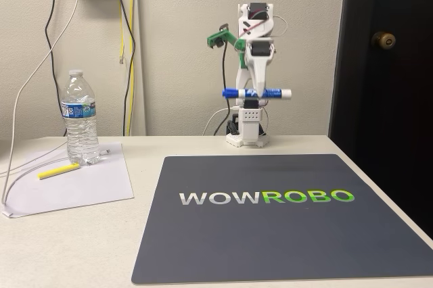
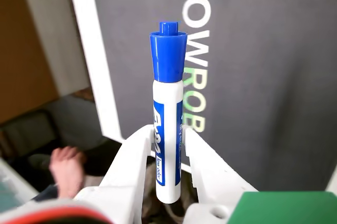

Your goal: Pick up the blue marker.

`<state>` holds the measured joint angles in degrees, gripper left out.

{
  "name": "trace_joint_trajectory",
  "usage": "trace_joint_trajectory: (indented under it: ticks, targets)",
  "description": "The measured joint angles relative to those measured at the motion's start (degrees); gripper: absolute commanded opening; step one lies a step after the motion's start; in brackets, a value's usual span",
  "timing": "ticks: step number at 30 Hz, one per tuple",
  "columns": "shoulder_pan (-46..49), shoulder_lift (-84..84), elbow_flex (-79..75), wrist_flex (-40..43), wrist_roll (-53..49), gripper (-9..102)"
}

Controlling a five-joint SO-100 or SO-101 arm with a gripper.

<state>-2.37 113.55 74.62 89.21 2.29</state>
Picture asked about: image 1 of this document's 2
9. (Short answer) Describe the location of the black camera cable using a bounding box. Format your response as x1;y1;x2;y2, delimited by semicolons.
212;23;231;137

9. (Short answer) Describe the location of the long yellow cable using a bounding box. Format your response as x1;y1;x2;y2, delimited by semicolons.
125;0;135;136

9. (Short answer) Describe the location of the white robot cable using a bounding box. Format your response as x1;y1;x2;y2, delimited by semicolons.
202;107;240;137

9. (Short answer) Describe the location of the dark door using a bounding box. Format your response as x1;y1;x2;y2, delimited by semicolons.
327;0;433;240

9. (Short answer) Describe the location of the yellow highlighter pen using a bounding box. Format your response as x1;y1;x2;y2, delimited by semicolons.
37;162;81;181

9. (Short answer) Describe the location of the clear plastic water bottle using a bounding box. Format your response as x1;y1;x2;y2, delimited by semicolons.
61;69;101;166

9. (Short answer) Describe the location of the grey WOWROBO mat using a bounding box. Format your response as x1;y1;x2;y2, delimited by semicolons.
131;153;433;285

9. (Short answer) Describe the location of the brass door knob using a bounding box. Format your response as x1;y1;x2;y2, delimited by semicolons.
371;30;397;51

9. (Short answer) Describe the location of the green mounted camera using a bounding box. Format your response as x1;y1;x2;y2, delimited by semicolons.
206;23;248;69

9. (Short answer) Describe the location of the black power cable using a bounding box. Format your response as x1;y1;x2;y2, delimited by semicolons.
45;0;68;137
114;0;136;137

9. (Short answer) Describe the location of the blue and white marker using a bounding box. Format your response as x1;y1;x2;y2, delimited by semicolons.
221;87;292;100

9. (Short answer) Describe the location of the white paper sheet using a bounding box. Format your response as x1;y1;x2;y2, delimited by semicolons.
1;141;135;218

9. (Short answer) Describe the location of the white charging cable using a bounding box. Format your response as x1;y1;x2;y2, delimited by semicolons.
1;0;112;205

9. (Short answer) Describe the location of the short yellow cable with plug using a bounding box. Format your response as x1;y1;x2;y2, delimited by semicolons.
117;0;126;65

